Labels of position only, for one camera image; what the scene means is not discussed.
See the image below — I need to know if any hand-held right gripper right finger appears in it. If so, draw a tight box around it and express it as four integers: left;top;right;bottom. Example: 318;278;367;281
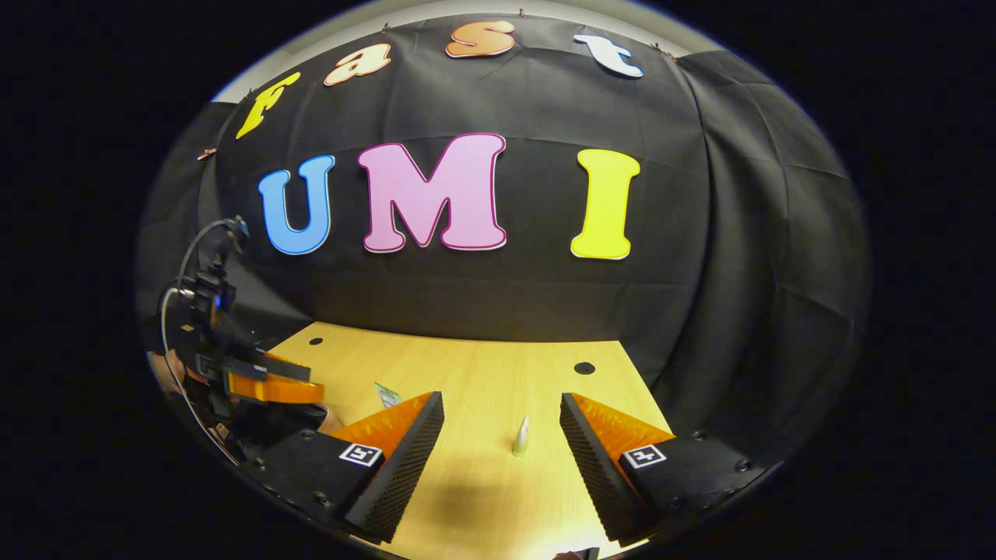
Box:
559;393;779;545

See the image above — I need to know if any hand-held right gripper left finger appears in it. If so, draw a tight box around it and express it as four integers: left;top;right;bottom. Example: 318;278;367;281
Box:
241;391;446;544

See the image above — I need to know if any black backdrop cloth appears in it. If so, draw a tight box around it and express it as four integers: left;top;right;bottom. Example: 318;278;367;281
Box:
136;12;871;467

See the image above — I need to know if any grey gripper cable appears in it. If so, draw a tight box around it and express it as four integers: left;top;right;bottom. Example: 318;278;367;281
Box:
160;218;244;464

